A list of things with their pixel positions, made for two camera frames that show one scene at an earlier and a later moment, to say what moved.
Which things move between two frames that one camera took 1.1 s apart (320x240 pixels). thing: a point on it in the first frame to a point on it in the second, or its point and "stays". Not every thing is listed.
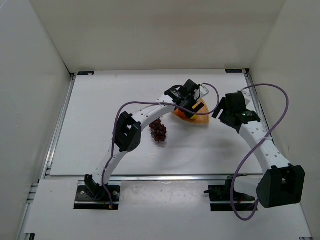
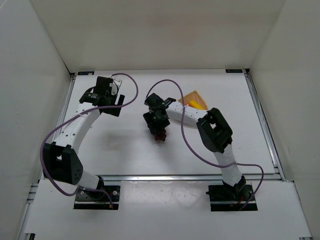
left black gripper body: x=191 y=107 to x=116 y=105
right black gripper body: x=223 y=110 to x=159 y=126
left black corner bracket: x=85 y=73 stays
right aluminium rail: x=257 y=100 stays
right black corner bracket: x=233 y=70 stays
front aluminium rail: x=169 y=178 stays
